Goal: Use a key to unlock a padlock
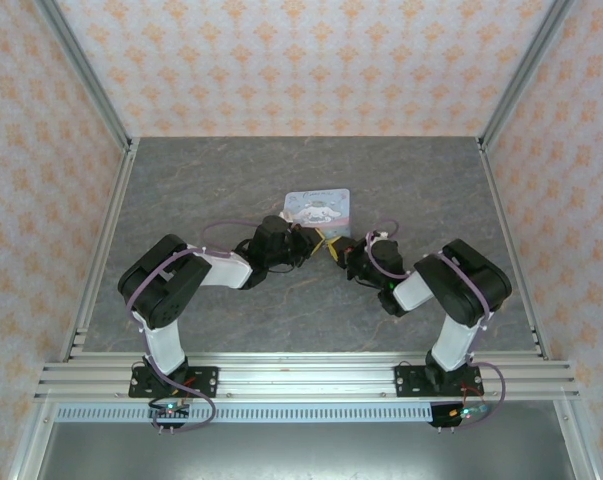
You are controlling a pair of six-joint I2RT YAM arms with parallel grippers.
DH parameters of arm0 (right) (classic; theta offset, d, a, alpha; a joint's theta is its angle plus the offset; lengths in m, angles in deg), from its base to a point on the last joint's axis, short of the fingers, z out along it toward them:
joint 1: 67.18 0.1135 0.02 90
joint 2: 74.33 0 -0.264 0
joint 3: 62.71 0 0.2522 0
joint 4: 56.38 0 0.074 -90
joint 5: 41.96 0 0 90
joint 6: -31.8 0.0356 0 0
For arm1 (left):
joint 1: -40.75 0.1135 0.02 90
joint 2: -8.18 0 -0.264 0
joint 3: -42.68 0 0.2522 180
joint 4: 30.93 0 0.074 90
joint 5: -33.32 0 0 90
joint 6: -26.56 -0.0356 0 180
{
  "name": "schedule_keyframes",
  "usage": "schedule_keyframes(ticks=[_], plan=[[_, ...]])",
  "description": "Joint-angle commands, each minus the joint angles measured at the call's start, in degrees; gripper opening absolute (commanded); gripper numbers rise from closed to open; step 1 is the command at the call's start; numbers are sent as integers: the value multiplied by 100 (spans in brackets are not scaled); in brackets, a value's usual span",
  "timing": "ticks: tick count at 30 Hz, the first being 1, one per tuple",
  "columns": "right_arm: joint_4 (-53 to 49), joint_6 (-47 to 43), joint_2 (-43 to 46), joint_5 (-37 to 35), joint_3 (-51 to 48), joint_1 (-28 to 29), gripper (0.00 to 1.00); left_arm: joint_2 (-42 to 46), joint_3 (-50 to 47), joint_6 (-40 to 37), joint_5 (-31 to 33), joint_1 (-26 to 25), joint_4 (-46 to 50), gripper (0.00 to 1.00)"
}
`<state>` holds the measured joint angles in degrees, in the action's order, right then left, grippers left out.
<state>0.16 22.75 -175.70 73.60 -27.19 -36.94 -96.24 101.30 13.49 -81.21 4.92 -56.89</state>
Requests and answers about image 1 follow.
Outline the aluminium corner post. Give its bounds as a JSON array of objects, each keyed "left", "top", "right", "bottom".
[
  {"left": 477, "top": 0, "right": 575, "bottom": 152},
  {"left": 32, "top": 0, "right": 135, "bottom": 152}
]

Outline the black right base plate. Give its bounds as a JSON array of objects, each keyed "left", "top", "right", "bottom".
[{"left": 394, "top": 364, "right": 488, "bottom": 399}]

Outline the circuit board with leds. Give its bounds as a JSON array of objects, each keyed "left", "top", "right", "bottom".
[
  {"left": 447, "top": 401, "right": 490, "bottom": 422},
  {"left": 147, "top": 398, "right": 192, "bottom": 422}
]

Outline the slotted grey cable duct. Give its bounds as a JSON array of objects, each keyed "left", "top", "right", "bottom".
[{"left": 54, "top": 404, "right": 563, "bottom": 424}]

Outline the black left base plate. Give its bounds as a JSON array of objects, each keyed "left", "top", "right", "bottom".
[{"left": 127, "top": 365, "right": 220, "bottom": 399}]

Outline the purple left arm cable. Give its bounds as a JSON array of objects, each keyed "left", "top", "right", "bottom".
[{"left": 126, "top": 218, "right": 260, "bottom": 434}]

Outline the aluminium side rail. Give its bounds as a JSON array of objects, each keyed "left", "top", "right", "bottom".
[
  {"left": 477, "top": 141, "right": 553, "bottom": 362},
  {"left": 58, "top": 141, "right": 140, "bottom": 364}
]

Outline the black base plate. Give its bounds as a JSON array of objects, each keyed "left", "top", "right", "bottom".
[
  {"left": 394, "top": 364, "right": 488, "bottom": 399},
  {"left": 127, "top": 365, "right": 220, "bottom": 399}
]

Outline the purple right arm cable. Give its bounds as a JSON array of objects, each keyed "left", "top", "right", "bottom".
[{"left": 364, "top": 216, "right": 508, "bottom": 432}]

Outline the blue cartoon tin box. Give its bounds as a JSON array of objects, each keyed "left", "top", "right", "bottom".
[{"left": 283, "top": 188, "right": 354, "bottom": 239}]

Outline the aluminium rail beam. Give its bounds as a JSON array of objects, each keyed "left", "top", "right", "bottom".
[{"left": 32, "top": 351, "right": 581, "bottom": 402}]

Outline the grey metal sheet panel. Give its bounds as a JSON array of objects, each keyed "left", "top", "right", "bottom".
[{"left": 10, "top": 419, "right": 598, "bottom": 480}]

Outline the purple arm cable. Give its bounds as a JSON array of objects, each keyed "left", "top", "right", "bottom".
[
  {"left": 364, "top": 216, "right": 508, "bottom": 432},
  {"left": 126, "top": 218, "right": 260, "bottom": 434}
]

